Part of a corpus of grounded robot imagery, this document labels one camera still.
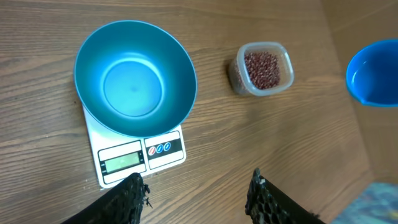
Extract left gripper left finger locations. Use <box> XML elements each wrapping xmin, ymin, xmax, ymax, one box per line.
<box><xmin>62</xmin><ymin>173</ymin><xmax>150</xmax><ymax>224</ymax></box>

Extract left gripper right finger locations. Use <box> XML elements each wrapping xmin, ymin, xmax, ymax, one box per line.
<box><xmin>245</xmin><ymin>168</ymin><xmax>325</xmax><ymax>224</ymax></box>

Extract blue plastic measuring scoop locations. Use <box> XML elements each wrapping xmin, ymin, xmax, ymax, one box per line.
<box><xmin>345</xmin><ymin>39</ymin><xmax>397</xmax><ymax>108</ymax></box>

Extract white digital kitchen scale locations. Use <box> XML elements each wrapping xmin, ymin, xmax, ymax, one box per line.
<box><xmin>83</xmin><ymin>110</ymin><xmax>186</xmax><ymax>189</ymax></box>

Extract teal metal bowl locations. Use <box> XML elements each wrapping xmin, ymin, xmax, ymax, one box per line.
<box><xmin>74</xmin><ymin>20</ymin><xmax>198</xmax><ymax>138</ymax></box>

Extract red beans in container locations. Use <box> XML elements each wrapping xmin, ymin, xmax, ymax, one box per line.
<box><xmin>244</xmin><ymin>52</ymin><xmax>280</xmax><ymax>90</ymax></box>

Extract clear plastic container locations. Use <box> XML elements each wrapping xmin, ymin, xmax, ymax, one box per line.
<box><xmin>228</xmin><ymin>42</ymin><xmax>295</xmax><ymax>96</ymax></box>

